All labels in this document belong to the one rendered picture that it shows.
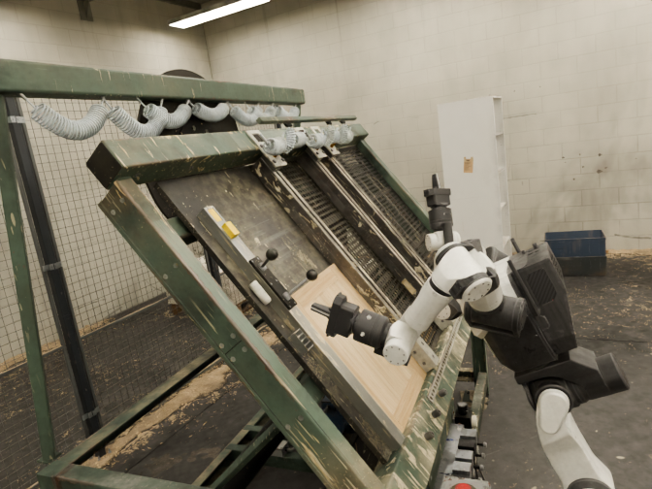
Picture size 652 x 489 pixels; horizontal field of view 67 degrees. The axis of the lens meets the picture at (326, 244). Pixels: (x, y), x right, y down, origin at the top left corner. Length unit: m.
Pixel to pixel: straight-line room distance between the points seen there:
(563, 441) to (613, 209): 5.42
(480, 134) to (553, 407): 4.19
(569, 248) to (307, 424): 4.97
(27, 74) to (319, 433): 1.38
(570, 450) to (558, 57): 5.63
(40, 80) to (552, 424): 1.93
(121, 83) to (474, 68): 5.52
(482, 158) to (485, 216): 0.63
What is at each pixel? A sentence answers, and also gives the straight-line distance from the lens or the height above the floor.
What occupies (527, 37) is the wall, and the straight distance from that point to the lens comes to 6.99.
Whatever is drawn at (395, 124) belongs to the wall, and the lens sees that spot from 7.33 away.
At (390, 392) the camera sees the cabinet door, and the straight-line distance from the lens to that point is 1.76.
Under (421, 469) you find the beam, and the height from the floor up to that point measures 0.84.
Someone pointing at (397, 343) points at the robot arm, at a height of 1.32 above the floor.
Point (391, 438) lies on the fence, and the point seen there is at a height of 0.93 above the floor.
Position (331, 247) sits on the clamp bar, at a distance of 1.96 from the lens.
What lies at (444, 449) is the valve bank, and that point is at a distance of 1.89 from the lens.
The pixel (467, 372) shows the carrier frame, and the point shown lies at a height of 0.17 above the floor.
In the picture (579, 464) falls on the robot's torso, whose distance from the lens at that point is 1.87.
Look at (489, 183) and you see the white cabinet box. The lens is 5.63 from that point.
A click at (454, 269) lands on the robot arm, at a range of 1.16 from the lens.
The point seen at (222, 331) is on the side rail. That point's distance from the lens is 1.37.
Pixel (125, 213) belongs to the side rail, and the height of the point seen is 1.71.
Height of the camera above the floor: 1.82
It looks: 12 degrees down
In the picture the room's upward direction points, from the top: 8 degrees counter-clockwise
